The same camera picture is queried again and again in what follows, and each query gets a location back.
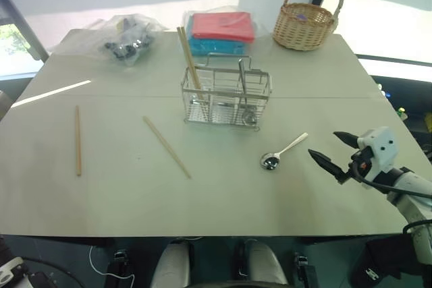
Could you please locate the black table leg bracket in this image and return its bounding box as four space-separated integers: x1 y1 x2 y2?
113 250 129 270
292 252 319 288

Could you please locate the thin white cable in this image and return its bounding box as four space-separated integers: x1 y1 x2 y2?
88 245 136 288

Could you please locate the wicker basket with handle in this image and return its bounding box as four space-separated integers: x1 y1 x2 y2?
272 0 349 51

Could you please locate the clear plastic wrap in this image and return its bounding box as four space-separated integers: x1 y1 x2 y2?
182 5 260 58

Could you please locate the dark shelf with small items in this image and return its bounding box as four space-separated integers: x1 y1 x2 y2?
367 75 432 161

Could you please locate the black parts bundle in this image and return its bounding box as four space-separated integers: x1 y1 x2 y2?
102 17 152 62

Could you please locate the metal wire cutlery caddy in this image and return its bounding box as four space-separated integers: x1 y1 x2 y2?
180 52 274 132

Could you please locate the wooden chopstick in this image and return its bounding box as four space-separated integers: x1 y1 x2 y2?
180 27 204 91
74 105 82 177
176 26 201 91
142 115 192 179

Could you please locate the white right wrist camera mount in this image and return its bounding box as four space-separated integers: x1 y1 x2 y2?
356 126 398 181

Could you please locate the blue cloth pack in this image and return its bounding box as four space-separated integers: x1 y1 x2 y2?
186 14 250 57

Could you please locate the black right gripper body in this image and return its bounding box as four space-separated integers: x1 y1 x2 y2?
348 146 374 179

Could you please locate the white rounded shell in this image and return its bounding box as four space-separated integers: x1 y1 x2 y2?
149 238 190 288
242 238 289 288

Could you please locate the metal spoon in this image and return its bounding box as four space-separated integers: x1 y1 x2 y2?
259 132 309 171

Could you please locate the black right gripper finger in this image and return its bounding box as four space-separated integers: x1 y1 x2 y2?
307 148 350 185
333 131 360 149

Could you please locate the dark window frame post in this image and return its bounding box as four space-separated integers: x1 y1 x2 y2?
0 0 50 64

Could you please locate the red cloth pack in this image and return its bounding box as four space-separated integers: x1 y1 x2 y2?
191 11 256 45

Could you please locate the black block with white logo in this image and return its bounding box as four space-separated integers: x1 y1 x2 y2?
348 233 418 288

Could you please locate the clear plastic bag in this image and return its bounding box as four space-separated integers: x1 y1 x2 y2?
84 13 169 68

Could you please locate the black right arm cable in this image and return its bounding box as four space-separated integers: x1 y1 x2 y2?
350 161 432 200

